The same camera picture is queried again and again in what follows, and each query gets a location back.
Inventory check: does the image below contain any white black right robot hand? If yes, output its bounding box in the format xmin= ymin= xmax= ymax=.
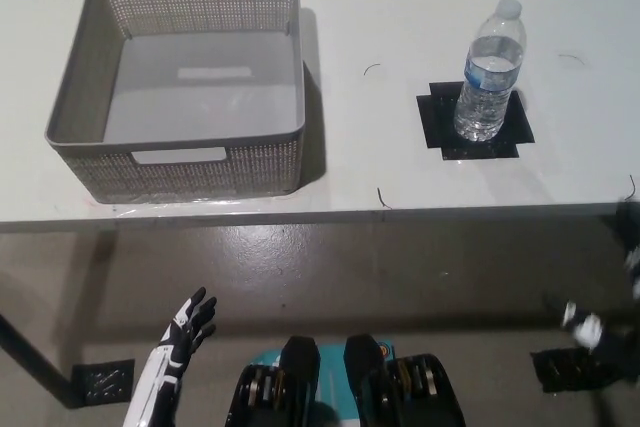
xmin=542 ymin=186 xmax=640 ymax=398

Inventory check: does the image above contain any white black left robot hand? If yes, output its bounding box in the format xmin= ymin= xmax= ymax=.
xmin=122 ymin=286 xmax=219 ymax=427

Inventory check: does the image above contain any clear plastic water bottle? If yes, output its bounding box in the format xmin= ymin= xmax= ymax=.
xmin=453 ymin=0 xmax=527 ymax=144

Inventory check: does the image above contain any black tape patch on floor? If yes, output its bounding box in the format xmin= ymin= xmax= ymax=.
xmin=71 ymin=358 xmax=137 ymax=407
xmin=530 ymin=346 xmax=629 ymax=395

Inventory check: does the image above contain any black metal table leg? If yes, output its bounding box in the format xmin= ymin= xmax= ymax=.
xmin=0 ymin=313 xmax=87 ymax=409

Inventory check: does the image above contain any clear tape strip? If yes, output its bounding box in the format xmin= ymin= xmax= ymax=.
xmin=87 ymin=193 xmax=306 ymax=222

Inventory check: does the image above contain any grey perforated plastic basket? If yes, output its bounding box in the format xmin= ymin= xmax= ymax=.
xmin=44 ymin=0 xmax=308 ymax=205

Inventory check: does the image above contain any black tape patch on table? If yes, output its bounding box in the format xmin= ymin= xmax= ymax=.
xmin=416 ymin=80 xmax=537 ymax=162

